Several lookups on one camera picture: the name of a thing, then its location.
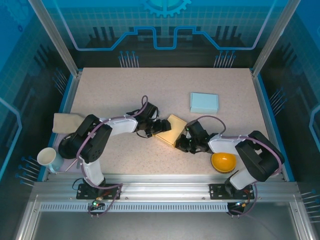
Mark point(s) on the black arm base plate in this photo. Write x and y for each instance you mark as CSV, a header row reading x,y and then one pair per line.
x,y
110,192
217,192

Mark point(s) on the light blue paper box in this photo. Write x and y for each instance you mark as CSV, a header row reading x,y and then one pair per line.
x,y
203,102

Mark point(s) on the small LED circuit board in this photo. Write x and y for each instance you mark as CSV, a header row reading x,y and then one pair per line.
x,y
240,204
96,203

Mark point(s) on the aluminium side rail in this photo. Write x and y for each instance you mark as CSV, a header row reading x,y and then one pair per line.
x,y
73,93
261,100

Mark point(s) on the blue table edge trim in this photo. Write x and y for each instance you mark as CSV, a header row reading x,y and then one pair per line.
x,y
268,105
67,92

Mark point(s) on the lavender mat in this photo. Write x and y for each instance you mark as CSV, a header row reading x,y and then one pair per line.
x,y
71,166

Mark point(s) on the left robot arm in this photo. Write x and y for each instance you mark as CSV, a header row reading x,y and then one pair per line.
x,y
120,126

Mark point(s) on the grey metal panel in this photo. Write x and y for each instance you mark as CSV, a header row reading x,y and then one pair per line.
x,y
162,227

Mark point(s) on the aluminium frame post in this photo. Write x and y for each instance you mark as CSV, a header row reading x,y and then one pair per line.
x,y
272,37
60,37

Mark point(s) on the black plate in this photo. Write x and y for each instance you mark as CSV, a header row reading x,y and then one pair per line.
x,y
65,148

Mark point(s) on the thin wooden stick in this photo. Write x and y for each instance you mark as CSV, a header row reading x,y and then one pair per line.
x,y
72,165

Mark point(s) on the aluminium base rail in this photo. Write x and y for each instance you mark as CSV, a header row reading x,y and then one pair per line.
x,y
162,185

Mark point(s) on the yellow paper box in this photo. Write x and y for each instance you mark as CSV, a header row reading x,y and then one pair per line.
x,y
171,133

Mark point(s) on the orange bowl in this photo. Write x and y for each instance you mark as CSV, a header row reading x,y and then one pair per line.
x,y
223,162

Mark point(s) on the white cup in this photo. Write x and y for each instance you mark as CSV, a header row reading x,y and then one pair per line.
x,y
46,157

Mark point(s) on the beige cloth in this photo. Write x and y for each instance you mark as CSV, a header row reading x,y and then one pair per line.
x,y
66,122

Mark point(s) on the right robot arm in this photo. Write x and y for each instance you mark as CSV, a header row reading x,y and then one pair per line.
x,y
250,150

